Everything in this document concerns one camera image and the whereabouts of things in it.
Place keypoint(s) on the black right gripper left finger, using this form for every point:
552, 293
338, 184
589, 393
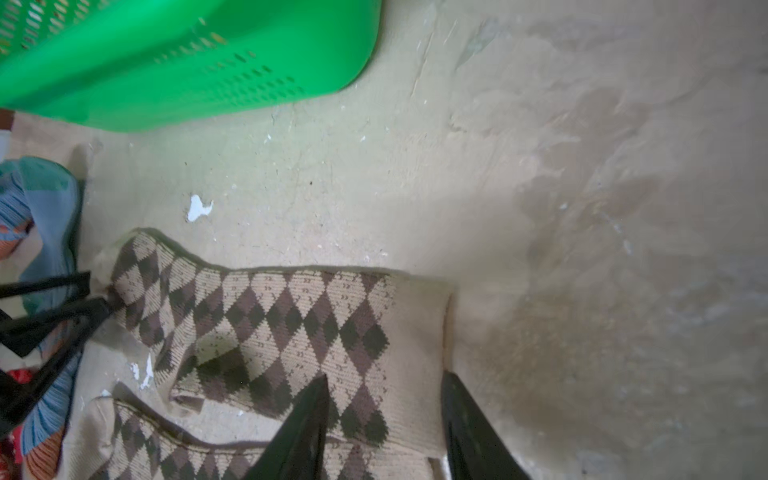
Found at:
297, 449

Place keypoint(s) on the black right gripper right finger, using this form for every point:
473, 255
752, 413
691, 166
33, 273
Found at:
474, 449

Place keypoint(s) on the brown argyle sock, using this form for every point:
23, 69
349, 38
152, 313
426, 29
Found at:
118, 440
254, 339

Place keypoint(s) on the white paper scrap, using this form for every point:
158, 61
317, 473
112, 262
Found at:
198, 208

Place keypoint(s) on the green plastic basket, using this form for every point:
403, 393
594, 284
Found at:
128, 66

